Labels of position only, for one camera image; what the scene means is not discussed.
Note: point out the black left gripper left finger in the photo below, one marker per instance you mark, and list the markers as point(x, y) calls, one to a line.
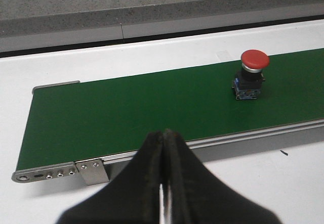
point(132, 197)

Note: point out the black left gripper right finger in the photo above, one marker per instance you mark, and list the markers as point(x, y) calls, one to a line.
point(194, 195)

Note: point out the red mushroom push button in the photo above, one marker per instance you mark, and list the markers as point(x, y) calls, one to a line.
point(248, 80)

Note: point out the green conveyor belt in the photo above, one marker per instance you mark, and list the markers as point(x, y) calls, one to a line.
point(304, 69)

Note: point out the aluminium conveyor frame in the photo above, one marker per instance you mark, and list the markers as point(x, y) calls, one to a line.
point(91, 171)

